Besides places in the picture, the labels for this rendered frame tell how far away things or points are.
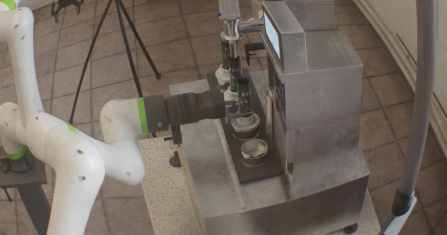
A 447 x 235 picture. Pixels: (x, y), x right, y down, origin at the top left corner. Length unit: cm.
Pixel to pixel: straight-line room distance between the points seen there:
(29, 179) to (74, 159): 78
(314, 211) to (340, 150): 18
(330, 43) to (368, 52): 262
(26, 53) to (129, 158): 47
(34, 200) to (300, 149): 102
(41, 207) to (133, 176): 63
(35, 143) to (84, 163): 18
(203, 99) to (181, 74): 221
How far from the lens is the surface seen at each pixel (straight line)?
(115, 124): 182
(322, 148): 176
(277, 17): 160
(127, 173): 177
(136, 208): 325
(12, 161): 213
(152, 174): 229
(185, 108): 184
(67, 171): 135
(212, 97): 187
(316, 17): 203
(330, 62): 164
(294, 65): 158
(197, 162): 190
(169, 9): 481
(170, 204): 217
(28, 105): 189
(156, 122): 184
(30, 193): 223
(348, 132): 176
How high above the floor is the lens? 225
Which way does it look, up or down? 36 degrees down
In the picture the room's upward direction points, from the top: 5 degrees counter-clockwise
